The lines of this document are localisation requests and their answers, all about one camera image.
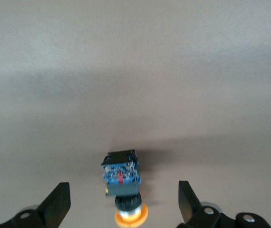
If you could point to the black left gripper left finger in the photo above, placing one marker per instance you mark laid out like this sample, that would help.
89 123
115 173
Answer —
54 209

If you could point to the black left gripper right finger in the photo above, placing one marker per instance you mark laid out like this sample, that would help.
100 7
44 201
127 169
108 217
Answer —
192 211

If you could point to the yellow push button switch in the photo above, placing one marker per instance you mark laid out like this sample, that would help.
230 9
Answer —
121 175

